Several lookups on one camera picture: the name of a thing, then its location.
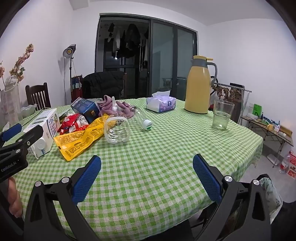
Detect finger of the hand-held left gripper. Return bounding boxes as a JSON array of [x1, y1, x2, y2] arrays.
[[0, 123, 22, 142], [0, 126, 44, 158]]

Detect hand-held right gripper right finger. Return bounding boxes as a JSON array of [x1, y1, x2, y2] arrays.
[[192, 153, 272, 241]]

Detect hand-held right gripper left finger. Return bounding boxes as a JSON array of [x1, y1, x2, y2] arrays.
[[23, 155, 102, 241]]

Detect white milk carton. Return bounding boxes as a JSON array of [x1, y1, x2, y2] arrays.
[[23, 108, 60, 160]]

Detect yellow snack packet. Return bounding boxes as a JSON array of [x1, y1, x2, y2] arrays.
[[54, 116, 109, 162]]

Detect red snack packet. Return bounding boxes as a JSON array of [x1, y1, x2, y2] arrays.
[[57, 113, 89, 135]]

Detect clear plastic container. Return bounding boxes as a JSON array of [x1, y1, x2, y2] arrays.
[[104, 112, 130, 144]]

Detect blue cardboard box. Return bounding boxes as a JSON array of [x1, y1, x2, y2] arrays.
[[70, 97, 99, 124]]

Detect leaf print plastic bag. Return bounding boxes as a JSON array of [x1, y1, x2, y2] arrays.
[[260, 177, 282, 217]]

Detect clear plastic bottle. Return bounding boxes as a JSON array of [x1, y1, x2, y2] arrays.
[[125, 105, 153, 131]]

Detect pink cloth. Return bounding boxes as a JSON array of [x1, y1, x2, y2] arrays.
[[97, 95, 137, 118]]

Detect person's left hand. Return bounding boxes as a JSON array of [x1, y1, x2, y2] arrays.
[[8, 176, 23, 219]]

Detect glass bowl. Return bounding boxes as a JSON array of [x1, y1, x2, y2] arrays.
[[21, 104, 37, 117]]

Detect glass vase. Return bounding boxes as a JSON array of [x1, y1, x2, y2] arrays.
[[0, 75, 22, 127]]

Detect green checked tablecloth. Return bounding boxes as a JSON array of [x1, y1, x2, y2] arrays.
[[0, 97, 264, 241]]

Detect clear drinking glass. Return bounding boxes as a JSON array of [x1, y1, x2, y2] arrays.
[[212, 99, 235, 131]]

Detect red fabric rack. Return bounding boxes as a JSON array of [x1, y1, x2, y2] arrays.
[[70, 75, 83, 102]]

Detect white floor scale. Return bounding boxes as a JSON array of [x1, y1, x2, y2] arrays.
[[267, 154, 281, 165]]

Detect dried flower branches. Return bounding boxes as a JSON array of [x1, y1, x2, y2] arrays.
[[0, 44, 34, 91]]

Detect folding camp table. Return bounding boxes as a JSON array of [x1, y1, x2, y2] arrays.
[[239, 115, 295, 160]]

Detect large water bottle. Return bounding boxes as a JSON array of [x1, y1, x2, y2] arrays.
[[279, 150, 293, 174]]

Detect group of small bottles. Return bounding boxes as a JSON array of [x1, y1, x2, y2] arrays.
[[259, 112, 281, 127]]

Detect black jacket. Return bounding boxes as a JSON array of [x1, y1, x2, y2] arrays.
[[82, 71, 125, 100]]

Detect yellow thermos jug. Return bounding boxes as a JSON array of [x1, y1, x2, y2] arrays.
[[184, 55, 218, 114]]

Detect purple tissue box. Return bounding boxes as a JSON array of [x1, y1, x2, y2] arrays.
[[146, 91, 176, 113]]

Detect black fabric bag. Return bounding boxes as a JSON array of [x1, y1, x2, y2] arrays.
[[269, 201, 296, 241]]

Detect studio lamp on stand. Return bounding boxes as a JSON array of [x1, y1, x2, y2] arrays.
[[62, 44, 77, 105]]

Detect row of hanging dried food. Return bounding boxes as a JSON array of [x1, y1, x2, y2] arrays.
[[213, 84, 243, 100]]

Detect tan flat box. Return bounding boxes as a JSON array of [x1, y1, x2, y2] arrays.
[[275, 126, 294, 138]]

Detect metal drying rack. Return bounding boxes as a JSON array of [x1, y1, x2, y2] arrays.
[[211, 82, 252, 123]]

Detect dark sliding glass door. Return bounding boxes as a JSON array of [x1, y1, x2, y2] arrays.
[[94, 13, 198, 101]]

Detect hanging dark clothes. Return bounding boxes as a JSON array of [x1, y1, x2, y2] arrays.
[[107, 22, 149, 61]]

